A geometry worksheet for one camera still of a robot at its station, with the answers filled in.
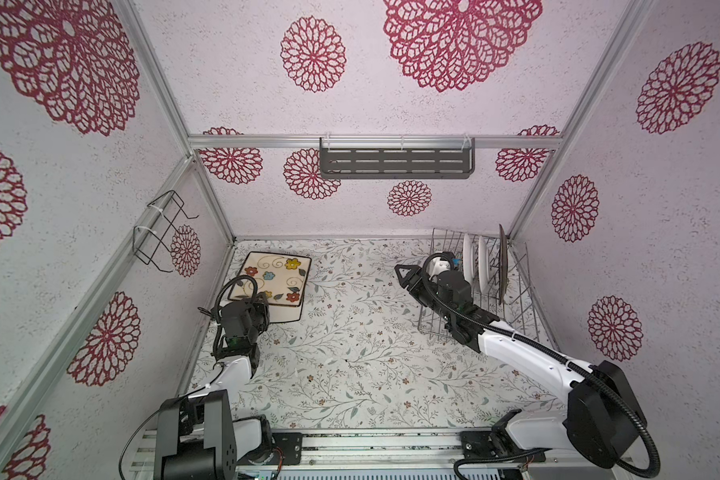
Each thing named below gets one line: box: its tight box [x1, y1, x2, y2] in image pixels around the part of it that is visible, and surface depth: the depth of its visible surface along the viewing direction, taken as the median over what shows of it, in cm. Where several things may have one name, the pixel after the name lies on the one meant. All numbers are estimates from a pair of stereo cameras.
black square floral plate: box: [228, 251, 312, 307], surface depth 94 cm
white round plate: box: [462, 233, 477, 290], surface depth 97 cm
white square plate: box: [266, 292, 305, 324], surface depth 87 cm
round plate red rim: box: [478, 235, 491, 293], surface depth 97 cm
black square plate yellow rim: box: [498, 224, 508, 305], surface depth 98 cm
